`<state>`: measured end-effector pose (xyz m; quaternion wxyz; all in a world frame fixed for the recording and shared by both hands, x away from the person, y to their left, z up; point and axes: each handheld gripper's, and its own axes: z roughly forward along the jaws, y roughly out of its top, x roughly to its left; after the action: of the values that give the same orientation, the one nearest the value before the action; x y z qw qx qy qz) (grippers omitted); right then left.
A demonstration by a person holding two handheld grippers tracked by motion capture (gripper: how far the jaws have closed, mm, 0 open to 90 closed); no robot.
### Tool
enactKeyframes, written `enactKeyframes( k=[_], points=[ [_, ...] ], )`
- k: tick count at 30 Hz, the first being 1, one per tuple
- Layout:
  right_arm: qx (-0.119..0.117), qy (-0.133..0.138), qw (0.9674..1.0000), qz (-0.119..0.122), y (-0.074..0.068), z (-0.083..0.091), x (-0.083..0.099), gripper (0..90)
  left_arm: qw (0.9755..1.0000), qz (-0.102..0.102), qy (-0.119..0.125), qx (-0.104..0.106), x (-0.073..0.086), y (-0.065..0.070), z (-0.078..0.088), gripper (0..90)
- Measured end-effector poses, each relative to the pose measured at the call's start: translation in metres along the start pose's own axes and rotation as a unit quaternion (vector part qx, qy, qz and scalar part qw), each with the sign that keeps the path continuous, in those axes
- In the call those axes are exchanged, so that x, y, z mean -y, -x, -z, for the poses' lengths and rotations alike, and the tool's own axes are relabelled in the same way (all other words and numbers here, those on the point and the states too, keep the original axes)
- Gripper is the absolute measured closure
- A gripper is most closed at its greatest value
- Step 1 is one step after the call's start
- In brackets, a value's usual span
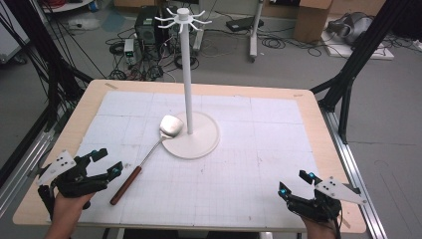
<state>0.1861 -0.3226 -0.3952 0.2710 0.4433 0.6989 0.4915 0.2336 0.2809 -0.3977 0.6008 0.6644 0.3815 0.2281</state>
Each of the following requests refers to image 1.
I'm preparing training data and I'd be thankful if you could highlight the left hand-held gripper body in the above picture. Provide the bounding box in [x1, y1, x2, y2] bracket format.
[36, 149, 112, 220]

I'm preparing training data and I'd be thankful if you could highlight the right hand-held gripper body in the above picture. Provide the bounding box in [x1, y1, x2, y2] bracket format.
[286, 176, 368, 224]

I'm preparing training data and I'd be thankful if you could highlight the white hook stand rack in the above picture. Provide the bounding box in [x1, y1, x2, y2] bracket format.
[154, 7, 221, 160]

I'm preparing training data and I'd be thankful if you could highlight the person's left hand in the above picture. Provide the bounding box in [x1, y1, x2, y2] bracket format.
[53, 191, 98, 228]

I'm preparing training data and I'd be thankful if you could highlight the person's right hand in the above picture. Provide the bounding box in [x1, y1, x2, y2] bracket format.
[300, 215, 340, 239]

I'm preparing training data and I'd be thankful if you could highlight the small white power supply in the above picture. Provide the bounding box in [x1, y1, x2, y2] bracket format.
[122, 38, 137, 66]

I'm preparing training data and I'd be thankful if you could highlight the white floor board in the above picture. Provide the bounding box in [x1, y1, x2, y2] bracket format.
[320, 31, 395, 61]

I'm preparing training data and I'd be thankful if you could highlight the black computer tower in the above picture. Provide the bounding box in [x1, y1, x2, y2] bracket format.
[133, 5, 167, 52]

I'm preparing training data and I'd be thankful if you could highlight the white round table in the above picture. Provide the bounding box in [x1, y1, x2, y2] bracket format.
[40, 0, 97, 14]

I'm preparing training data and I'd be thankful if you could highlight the white stand leg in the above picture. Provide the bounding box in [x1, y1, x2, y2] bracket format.
[192, 26, 206, 53]
[248, 0, 266, 64]

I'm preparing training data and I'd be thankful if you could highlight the tall cardboard box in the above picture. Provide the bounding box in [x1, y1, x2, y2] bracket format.
[292, 0, 334, 44]

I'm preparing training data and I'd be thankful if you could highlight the open cardboard box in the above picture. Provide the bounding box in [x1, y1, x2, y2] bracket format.
[113, 0, 160, 9]

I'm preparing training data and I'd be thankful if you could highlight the grey bag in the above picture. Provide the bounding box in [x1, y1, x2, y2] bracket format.
[326, 11, 375, 46]

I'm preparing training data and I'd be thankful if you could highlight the flat black device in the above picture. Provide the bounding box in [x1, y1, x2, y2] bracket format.
[225, 15, 266, 33]

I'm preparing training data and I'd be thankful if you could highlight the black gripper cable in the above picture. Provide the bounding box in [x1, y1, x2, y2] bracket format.
[333, 208, 344, 239]

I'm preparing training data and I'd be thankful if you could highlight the aluminium rail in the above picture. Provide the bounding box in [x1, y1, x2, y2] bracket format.
[318, 107, 389, 239]
[0, 127, 57, 218]

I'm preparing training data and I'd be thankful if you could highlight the tangle of black cables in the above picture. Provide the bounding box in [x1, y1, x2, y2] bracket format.
[105, 28, 201, 82]

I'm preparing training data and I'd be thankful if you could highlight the black metal frame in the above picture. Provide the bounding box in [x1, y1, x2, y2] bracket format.
[310, 0, 414, 145]
[0, 0, 95, 133]

